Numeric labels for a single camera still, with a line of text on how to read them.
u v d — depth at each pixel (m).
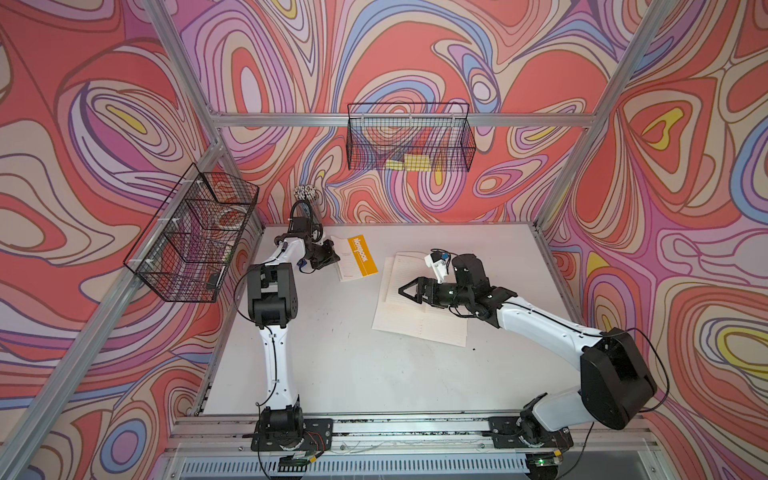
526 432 0.67
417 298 0.71
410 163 0.82
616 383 0.43
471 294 0.65
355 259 1.08
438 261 0.76
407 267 1.02
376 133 0.96
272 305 0.62
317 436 0.72
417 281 0.72
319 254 0.95
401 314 0.96
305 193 1.05
